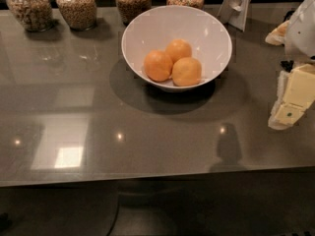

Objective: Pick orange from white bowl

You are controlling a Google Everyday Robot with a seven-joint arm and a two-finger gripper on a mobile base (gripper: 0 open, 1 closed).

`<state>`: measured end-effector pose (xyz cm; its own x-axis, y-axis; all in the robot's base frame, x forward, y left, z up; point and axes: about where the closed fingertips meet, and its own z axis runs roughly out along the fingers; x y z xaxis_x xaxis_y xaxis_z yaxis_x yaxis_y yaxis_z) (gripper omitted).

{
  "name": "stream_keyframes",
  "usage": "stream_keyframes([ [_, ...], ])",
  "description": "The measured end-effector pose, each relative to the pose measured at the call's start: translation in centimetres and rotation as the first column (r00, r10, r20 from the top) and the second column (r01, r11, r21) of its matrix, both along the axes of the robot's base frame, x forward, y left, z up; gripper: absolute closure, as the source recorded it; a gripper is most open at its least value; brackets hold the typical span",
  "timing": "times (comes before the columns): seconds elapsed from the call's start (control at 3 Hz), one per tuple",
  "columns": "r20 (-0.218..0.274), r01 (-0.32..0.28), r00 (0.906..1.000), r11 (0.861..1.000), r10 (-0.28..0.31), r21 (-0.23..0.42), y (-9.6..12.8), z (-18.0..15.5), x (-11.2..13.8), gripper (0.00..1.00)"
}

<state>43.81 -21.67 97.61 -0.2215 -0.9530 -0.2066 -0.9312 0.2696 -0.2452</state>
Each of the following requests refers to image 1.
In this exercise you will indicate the glass grain jar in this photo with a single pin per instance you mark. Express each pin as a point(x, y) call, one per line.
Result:
point(33, 15)
point(78, 14)

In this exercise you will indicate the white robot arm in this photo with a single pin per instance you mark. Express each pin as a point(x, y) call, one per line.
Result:
point(299, 39)

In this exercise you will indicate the orange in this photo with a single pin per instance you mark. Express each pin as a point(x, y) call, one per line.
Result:
point(187, 72)
point(158, 65)
point(177, 49)

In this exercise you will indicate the far left glass grain jar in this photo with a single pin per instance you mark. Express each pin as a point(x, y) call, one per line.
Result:
point(33, 15)

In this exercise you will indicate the white ceramic bowl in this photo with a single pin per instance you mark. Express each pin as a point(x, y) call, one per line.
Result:
point(156, 28)

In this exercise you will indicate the white folded card stand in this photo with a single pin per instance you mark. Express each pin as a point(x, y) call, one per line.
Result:
point(234, 13)

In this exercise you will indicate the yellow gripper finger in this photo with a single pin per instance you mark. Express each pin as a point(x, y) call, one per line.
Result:
point(296, 93)
point(276, 36)

